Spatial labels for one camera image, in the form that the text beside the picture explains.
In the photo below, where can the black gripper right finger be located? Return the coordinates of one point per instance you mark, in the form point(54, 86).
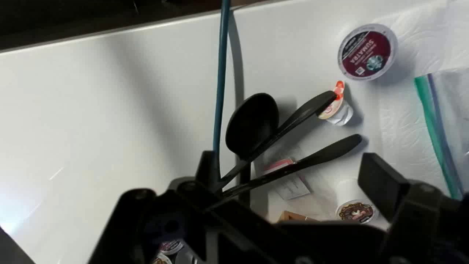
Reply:
point(391, 186)

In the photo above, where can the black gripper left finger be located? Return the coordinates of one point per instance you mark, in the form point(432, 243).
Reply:
point(162, 215)

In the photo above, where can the black tongs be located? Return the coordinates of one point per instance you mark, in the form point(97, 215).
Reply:
point(298, 118)

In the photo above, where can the brown lid coffee pod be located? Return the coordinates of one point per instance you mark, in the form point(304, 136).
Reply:
point(355, 212)

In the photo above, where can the clear zip bag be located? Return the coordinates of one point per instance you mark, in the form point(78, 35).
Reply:
point(448, 133)

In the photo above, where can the creamer cup with orange tab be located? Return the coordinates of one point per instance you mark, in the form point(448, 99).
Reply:
point(339, 112)

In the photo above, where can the white sugar packet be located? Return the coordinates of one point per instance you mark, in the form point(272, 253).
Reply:
point(294, 187)

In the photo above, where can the pink sweetener packet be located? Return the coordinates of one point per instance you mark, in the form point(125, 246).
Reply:
point(279, 164)

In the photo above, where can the black plastic spoon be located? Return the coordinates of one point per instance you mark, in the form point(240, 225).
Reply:
point(251, 126)

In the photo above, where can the maroon lid coffee pod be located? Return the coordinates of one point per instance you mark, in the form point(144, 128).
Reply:
point(367, 52)

